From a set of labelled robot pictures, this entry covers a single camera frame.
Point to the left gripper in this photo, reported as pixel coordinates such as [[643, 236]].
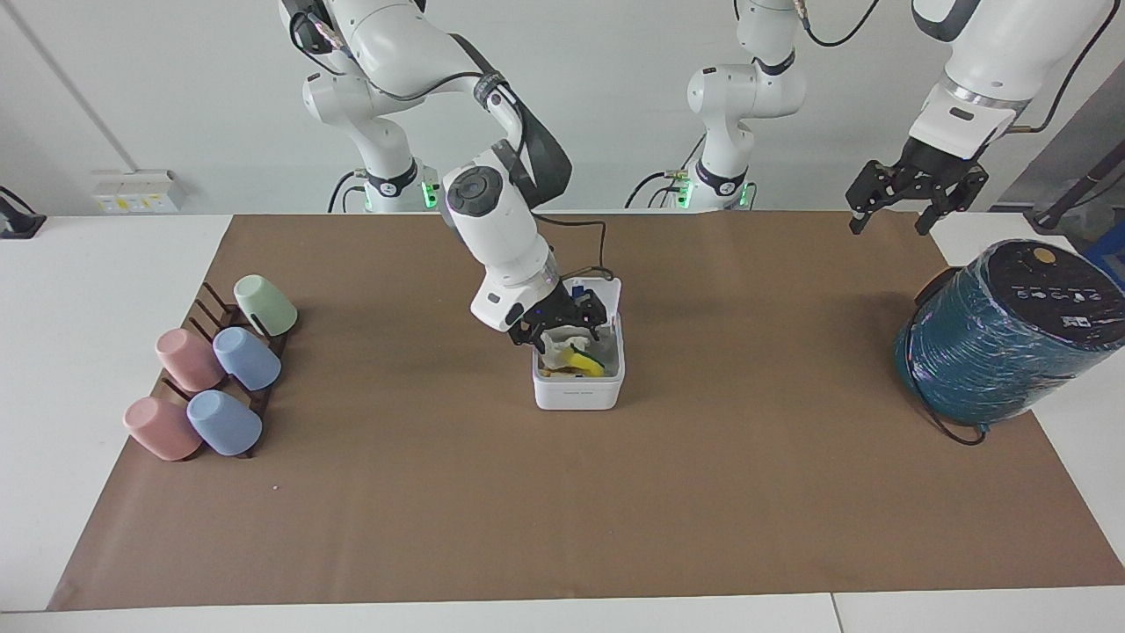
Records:
[[933, 169]]

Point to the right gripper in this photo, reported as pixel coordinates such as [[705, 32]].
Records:
[[555, 309]]

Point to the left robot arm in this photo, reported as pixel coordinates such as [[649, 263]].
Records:
[[745, 88]]

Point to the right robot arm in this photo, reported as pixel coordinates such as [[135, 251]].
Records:
[[501, 229]]

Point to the yellow trash piece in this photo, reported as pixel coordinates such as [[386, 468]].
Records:
[[585, 363]]

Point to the teal bin with black lid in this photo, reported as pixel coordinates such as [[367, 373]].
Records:
[[993, 352]]

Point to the crumpled white paper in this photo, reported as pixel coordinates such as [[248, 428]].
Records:
[[562, 345]]

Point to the white square plastic box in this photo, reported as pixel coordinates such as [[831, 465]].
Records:
[[580, 391]]

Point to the black stand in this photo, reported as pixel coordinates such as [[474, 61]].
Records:
[[1077, 189], [18, 221]]

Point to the blue object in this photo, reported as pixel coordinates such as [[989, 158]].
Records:
[[1109, 255]]

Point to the green cup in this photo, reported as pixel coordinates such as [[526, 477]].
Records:
[[268, 306]]

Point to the blue cup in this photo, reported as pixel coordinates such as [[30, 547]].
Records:
[[226, 424], [249, 359]]

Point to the brown wooden cup rack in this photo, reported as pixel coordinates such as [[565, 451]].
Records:
[[211, 309]]

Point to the pink cup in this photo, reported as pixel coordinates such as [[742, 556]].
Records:
[[163, 429], [189, 360]]

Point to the white power strip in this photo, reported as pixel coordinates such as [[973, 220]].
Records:
[[136, 193]]

